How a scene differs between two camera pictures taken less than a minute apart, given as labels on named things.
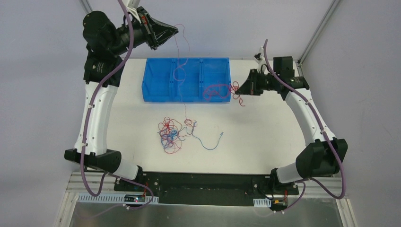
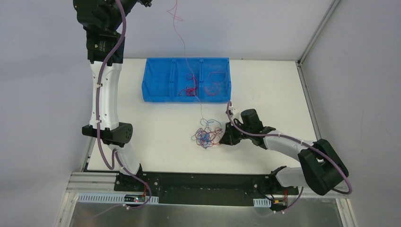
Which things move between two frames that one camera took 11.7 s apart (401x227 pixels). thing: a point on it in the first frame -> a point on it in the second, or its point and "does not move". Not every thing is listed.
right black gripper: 255,82 -> 231,134
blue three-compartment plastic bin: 187,79 does not move
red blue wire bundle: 171,134 -> 210,133
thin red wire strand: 179,73 -> 173,14
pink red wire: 223,91 -> 215,79
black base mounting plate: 208,187 does not move
